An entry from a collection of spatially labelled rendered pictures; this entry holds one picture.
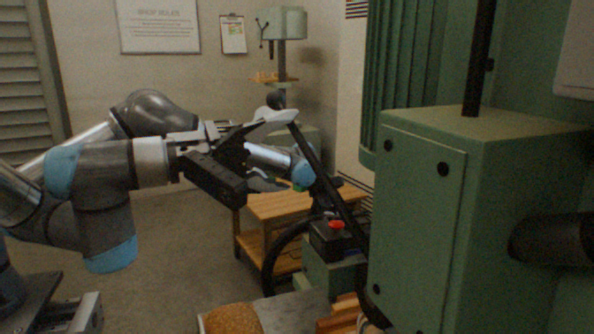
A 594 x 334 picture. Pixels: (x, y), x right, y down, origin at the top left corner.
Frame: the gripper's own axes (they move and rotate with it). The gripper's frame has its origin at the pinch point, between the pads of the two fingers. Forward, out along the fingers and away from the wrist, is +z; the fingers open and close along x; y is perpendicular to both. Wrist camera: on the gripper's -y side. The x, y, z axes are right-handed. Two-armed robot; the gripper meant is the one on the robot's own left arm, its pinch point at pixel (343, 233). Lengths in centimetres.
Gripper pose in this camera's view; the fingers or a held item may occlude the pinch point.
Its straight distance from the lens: 102.4
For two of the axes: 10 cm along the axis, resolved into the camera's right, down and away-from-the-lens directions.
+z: 3.0, 7.3, -6.1
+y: -1.7, 6.7, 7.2
